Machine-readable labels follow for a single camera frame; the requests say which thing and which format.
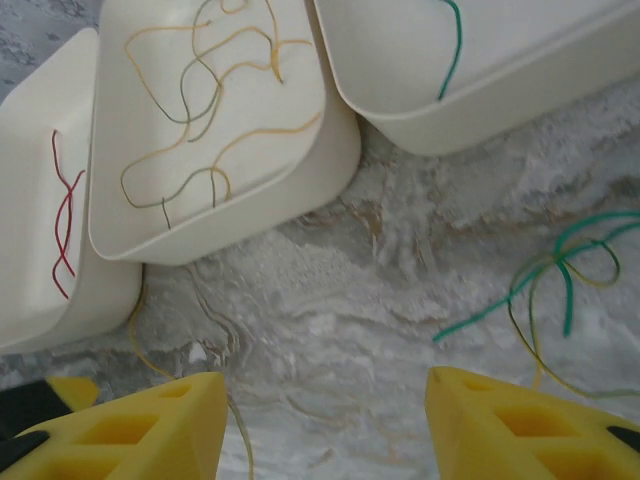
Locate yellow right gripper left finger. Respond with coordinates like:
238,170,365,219
0,372,229,480

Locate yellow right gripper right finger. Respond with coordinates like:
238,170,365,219
424,365,640,480

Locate yellow cable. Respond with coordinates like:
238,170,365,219
127,282,256,480
122,0,316,126
119,109,324,211

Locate green cable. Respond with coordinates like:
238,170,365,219
432,209,640,344
436,0,464,102

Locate red cable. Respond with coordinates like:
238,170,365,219
51,129,77,279
52,169,86,301

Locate green-yellow striped cable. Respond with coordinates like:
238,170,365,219
162,0,281,144
122,164,234,231
507,239,640,401

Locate white plastic tray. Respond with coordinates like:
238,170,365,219
87,0,362,266
313,0,640,157
0,27,146,354

